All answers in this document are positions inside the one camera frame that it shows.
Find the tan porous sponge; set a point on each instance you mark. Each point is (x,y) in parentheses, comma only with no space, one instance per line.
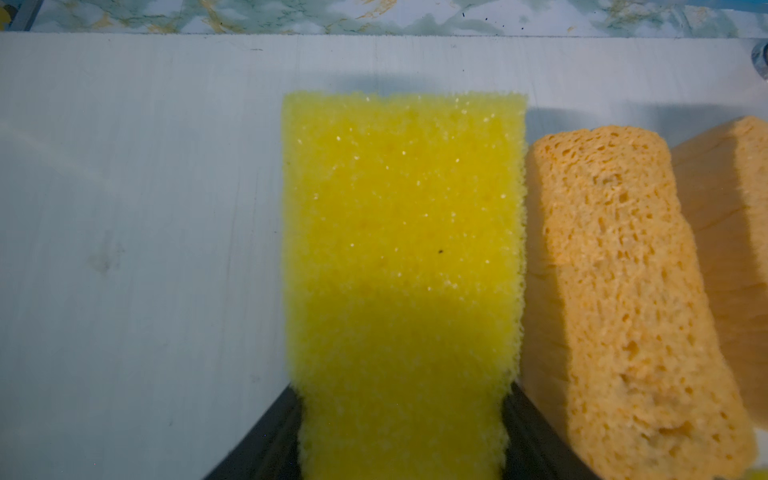
(721,178)
(620,351)

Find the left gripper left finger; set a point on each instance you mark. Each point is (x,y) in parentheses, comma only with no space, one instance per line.
(269,451)

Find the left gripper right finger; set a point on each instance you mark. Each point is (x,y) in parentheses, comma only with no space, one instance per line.
(535,451)

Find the yellow sponge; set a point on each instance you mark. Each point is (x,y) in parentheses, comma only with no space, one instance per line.
(403,267)

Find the white two-tier shelf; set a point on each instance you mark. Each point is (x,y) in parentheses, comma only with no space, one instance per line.
(141,325)

